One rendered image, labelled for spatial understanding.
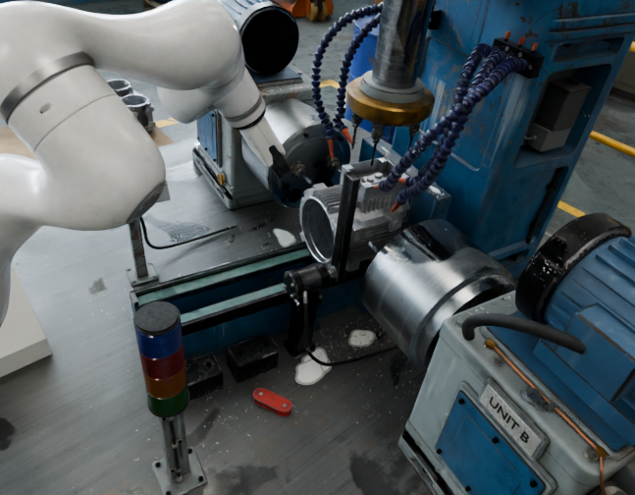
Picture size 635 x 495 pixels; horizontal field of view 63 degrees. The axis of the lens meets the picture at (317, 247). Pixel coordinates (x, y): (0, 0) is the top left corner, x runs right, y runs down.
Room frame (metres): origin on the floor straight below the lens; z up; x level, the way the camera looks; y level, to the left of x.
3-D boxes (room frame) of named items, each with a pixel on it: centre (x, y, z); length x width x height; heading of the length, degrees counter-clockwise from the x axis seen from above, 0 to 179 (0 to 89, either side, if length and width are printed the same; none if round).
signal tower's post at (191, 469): (0.47, 0.20, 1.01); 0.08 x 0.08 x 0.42; 34
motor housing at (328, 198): (1.02, -0.08, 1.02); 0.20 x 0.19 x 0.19; 123
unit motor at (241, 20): (1.53, 0.30, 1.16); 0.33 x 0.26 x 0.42; 34
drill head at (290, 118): (1.31, 0.12, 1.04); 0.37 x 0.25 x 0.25; 34
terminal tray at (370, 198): (1.04, -0.11, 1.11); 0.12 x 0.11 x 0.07; 123
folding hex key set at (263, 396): (0.64, 0.05, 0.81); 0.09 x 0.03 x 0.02; 68
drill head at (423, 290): (0.74, -0.27, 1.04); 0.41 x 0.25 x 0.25; 34
